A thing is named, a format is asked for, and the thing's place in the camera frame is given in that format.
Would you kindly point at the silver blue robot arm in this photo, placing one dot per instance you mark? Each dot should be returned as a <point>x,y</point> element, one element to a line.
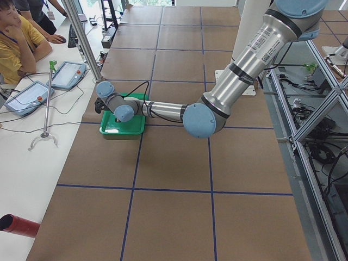
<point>283,22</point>

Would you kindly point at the green plastic tray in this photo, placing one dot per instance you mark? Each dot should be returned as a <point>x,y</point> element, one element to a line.
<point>122,127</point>

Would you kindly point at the aluminium frame rack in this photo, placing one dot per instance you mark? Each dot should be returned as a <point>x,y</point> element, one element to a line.
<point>306,88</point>

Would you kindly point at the red cylinder tube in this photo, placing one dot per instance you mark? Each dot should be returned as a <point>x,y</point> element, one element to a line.
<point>18,225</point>

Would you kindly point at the teach pendant tablet far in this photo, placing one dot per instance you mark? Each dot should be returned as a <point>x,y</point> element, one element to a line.
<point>68,75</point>

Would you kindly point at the aluminium frame post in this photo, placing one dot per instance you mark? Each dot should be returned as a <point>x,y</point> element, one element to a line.
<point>83,40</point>

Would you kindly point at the metal reacher grabber tool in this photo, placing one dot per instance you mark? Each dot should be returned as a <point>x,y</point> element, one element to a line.
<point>45,134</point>

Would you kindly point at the black keyboard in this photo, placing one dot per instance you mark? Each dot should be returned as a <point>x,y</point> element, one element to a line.
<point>72,38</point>

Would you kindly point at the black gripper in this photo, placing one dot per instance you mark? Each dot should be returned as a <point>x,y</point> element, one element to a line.
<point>98,105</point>

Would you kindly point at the person in yellow shirt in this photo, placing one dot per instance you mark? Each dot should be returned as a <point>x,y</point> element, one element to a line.
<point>22,45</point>

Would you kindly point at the teach pendant tablet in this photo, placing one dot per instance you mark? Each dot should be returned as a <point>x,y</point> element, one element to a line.
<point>68,75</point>
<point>28,100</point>

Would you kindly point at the teach pendant tablet near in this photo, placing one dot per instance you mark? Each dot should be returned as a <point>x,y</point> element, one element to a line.
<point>28,100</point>

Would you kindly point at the person in dark shirt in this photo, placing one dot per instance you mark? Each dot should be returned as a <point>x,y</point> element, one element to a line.
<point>38,14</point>

